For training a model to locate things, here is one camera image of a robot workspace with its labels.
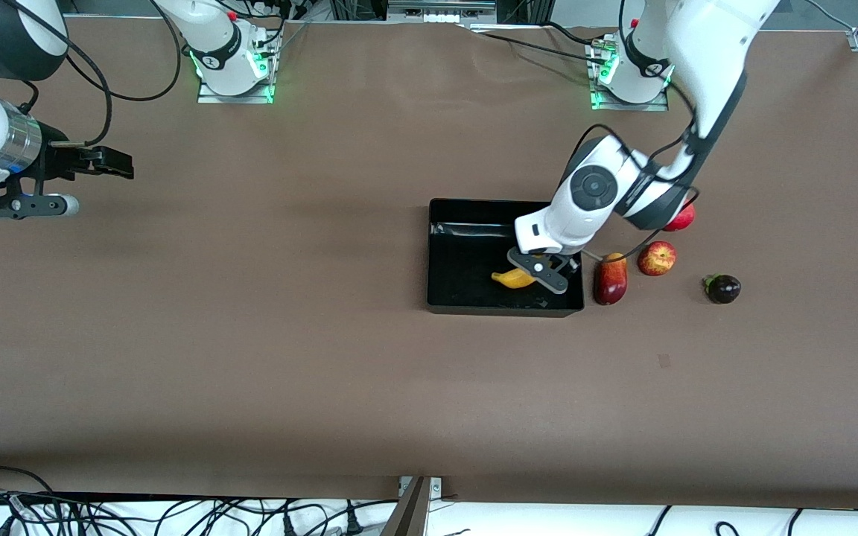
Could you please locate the red yellow mango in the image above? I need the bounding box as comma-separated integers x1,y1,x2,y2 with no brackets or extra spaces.
593,252,629,306

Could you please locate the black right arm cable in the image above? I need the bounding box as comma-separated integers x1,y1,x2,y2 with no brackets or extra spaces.
23,0,180,146

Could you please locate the dark purple mangosteen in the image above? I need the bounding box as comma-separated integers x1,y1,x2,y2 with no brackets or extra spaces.
702,273,742,304

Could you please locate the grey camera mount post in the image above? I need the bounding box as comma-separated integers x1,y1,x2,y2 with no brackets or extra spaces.
381,476,431,536

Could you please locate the brown table cover sheet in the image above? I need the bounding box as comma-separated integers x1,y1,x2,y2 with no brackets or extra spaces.
0,16,858,511

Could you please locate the red pomegranate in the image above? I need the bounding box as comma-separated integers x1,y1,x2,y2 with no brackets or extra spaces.
664,200,696,232

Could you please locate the yellow banana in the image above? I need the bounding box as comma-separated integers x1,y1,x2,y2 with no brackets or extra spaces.
491,257,549,290

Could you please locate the black rectangular plastic tray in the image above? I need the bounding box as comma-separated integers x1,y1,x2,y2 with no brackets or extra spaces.
426,197,585,319

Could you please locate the aluminium arm base plate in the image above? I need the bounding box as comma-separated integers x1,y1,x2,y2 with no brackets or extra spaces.
587,37,670,112
197,26,281,104

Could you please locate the red yellow apple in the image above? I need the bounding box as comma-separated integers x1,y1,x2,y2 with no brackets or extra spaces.
637,240,678,277

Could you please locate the silver mounting bracket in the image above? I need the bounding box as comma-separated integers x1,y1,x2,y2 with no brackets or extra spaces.
398,475,445,501

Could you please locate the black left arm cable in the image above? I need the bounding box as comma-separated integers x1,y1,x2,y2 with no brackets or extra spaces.
563,74,702,263

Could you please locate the white power strip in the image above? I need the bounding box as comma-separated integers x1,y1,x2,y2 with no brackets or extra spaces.
387,0,498,23

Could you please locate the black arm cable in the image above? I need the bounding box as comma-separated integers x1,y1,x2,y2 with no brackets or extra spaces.
563,74,702,263
23,0,180,146

